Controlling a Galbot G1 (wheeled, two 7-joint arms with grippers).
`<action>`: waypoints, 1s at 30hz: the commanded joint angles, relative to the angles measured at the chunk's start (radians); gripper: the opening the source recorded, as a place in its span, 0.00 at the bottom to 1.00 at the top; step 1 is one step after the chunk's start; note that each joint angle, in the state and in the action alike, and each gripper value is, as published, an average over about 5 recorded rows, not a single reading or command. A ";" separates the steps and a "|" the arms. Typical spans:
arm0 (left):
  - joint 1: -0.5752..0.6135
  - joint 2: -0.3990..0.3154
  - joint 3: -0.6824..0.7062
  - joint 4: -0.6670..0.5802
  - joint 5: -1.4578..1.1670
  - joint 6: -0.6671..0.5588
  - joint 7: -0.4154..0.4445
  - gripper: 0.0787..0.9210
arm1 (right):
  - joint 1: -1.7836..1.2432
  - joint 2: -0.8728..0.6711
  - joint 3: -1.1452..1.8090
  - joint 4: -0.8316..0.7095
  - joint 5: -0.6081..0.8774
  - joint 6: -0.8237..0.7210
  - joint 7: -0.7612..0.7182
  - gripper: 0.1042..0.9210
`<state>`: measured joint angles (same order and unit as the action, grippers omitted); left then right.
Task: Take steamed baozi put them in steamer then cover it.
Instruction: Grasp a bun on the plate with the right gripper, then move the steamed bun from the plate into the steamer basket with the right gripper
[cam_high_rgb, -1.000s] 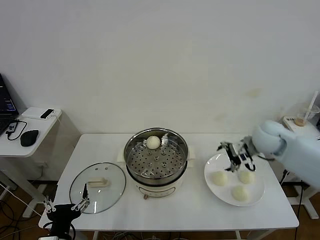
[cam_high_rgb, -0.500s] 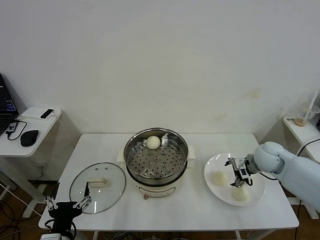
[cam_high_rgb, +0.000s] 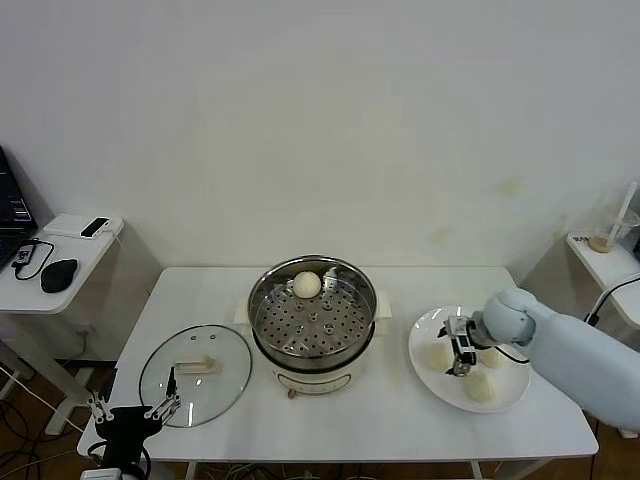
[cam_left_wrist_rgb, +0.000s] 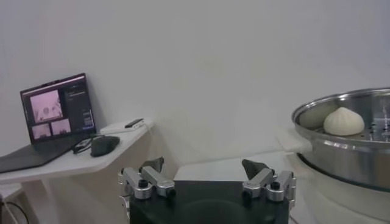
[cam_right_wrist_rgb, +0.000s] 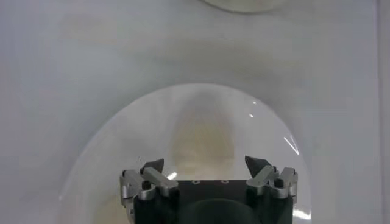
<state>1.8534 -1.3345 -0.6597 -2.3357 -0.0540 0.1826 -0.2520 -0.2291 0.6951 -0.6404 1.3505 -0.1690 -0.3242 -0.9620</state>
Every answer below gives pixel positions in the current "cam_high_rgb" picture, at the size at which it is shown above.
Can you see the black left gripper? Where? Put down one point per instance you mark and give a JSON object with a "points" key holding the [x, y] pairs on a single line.
{"points": [[127, 425]]}

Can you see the clear plastic drink cup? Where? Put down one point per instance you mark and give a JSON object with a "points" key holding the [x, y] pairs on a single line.
{"points": [[602, 242]]}

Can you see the black computer mouse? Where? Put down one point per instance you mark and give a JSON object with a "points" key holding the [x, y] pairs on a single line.
{"points": [[59, 276]]}

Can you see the white work table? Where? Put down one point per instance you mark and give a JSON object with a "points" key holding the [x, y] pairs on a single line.
{"points": [[350, 430]]}

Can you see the white drinking straw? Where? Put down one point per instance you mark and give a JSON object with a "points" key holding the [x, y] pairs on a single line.
{"points": [[627, 200]]}

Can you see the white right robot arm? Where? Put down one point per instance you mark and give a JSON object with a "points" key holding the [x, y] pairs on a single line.
{"points": [[575, 350]]}

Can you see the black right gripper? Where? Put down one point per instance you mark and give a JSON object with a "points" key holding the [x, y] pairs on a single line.
{"points": [[475, 336]]}

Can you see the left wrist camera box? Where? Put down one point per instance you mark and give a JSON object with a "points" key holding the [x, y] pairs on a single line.
{"points": [[100, 474]]}

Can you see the white side table with laptop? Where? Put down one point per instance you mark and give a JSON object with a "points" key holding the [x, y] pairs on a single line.
{"points": [[30, 300]]}

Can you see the black laptop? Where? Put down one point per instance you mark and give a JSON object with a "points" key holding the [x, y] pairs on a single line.
{"points": [[10, 210]]}

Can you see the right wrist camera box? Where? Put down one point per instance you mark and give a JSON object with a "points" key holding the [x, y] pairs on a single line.
{"points": [[457, 326]]}

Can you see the perforated steel steamer basket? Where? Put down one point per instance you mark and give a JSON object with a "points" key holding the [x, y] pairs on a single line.
{"points": [[345, 325]]}

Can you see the flat white box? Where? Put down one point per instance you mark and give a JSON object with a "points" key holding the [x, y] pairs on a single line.
{"points": [[62, 226]]}

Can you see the large white plate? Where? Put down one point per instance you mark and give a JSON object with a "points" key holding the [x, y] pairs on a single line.
{"points": [[500, 392]]}

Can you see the small black white device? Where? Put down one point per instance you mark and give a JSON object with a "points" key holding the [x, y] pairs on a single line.
{"points": [[95, 227]]}

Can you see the white steamed baozi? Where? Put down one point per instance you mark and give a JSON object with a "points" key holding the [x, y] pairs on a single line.
{"points": [[479, 388], [306, 284], [436, 358], [492, 358]]}

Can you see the white side table with cup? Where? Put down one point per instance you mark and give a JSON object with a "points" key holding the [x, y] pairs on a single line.
{"points": [[600, 265]]}

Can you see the cream electric cooker pot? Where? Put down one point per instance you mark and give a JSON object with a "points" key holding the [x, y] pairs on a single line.
{"points": [[315, 382]]}

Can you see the round glass lid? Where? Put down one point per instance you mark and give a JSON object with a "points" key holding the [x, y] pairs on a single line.
{"points": [[225, 370]]}

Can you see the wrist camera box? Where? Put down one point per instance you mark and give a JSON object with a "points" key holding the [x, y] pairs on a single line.
{"points": [[457, 326], [100, 474]]}

